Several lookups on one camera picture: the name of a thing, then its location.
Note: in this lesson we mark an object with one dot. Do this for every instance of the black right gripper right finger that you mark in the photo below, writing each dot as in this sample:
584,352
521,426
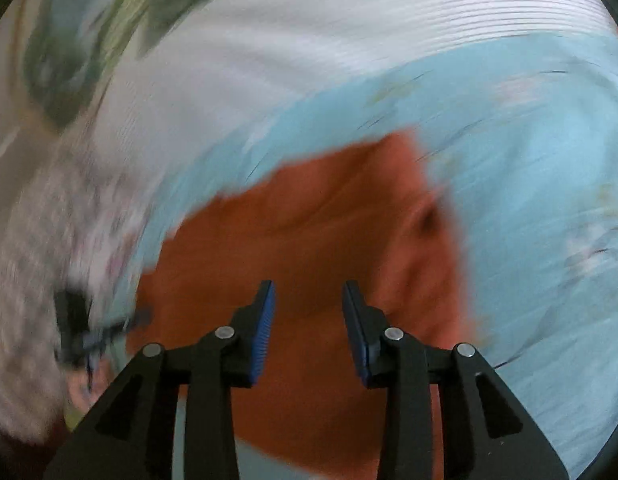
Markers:
486,431

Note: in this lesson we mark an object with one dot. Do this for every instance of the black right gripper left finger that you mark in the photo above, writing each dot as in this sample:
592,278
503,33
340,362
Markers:
130,431

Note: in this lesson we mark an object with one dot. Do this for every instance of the rust orange knit sweater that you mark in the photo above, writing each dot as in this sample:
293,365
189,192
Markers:
364,213

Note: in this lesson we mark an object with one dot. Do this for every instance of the light blue floral bedsheet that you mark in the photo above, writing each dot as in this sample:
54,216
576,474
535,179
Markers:
522,133

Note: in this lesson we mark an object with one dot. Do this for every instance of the green pillow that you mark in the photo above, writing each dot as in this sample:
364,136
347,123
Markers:
75,46

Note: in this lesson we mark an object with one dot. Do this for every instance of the white striped blanket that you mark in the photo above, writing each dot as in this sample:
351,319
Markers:
198,69

